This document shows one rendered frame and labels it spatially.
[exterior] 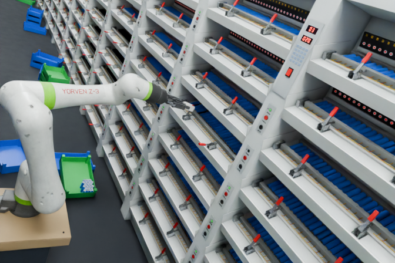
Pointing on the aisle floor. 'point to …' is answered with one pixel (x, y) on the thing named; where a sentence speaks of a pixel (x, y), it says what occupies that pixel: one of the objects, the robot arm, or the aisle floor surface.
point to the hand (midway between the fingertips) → (187, 106)
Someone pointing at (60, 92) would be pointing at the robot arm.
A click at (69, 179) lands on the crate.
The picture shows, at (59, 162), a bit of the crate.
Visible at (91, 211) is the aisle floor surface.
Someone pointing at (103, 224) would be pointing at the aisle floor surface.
